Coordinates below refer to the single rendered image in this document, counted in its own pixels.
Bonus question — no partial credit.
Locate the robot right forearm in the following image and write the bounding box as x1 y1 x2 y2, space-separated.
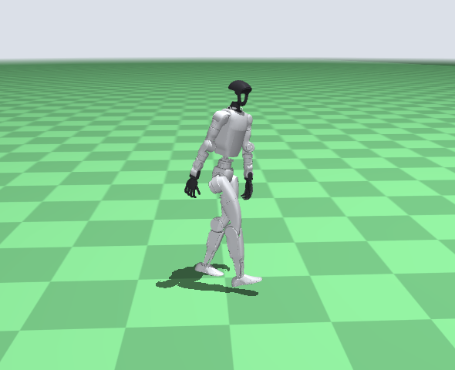
190 140 209 177

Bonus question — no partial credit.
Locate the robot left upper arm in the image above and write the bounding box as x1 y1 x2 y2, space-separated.
242 114 254 153

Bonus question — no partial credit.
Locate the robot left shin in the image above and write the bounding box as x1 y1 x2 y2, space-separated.
203 229 224 267

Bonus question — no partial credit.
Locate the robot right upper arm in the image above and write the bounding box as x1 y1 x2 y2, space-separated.
205 111 231 152

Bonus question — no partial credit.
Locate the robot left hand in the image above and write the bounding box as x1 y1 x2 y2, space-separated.
241 172 253 200

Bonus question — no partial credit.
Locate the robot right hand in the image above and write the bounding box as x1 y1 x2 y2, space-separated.
184 170 201 198

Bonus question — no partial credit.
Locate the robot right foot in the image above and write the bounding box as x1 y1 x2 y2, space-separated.
231 274 262 287

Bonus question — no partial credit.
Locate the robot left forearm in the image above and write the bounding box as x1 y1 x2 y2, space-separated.
242 150 254 178

